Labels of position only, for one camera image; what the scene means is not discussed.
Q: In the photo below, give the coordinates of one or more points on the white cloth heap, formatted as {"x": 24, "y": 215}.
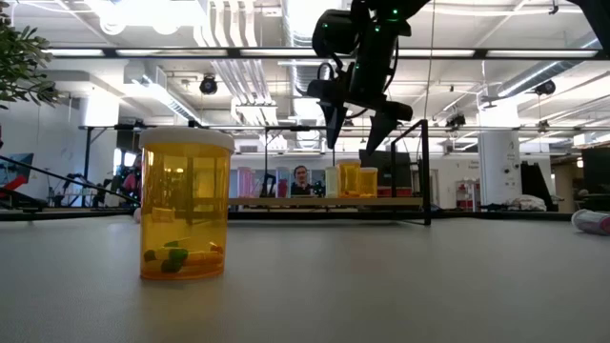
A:
{"x": 526, "y": 203}

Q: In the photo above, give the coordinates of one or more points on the red storage shelf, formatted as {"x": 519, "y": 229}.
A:
{"x": 467, "y": 193}

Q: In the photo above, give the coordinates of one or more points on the black angled stand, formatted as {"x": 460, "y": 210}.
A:
{"x": 536, "y": 186}

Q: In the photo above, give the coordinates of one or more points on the large orange pill bottle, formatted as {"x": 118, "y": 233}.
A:
{"x": 186, "y": 200}
{"x": 349, "y": 181}

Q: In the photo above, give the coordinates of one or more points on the blue and red machine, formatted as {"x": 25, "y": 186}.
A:
{"x": 14, "y": 174}

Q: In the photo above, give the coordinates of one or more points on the white round column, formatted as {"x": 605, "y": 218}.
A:
{"x": 499, "y": 171}

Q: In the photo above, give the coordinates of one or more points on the yellow-green pill bottle white cap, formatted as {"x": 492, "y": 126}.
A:
{"x": 332, "y": 182}

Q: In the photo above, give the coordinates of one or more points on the small orange pill bottle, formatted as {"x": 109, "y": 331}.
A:
{"x": 368, "y": 183}

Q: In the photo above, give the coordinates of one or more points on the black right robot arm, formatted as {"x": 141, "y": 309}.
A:
{"x": 395, "y": 7}

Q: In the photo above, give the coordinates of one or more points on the green artificial potted plant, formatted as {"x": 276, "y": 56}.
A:
{"x": 19, "y": 62}

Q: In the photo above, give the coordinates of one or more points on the person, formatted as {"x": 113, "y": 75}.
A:
{"x": 301, "y": 180}

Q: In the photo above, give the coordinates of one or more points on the purple pill bottle white cap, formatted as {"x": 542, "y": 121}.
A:
{"x": 282, "y": 183}

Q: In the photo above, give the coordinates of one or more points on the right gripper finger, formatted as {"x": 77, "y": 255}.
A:
{"x": 334, "y": 124}
{"x": 381, "y": 131}

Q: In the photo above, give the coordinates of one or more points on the black beam with light strips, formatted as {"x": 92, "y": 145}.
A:
{"x": 108, "y": 52}

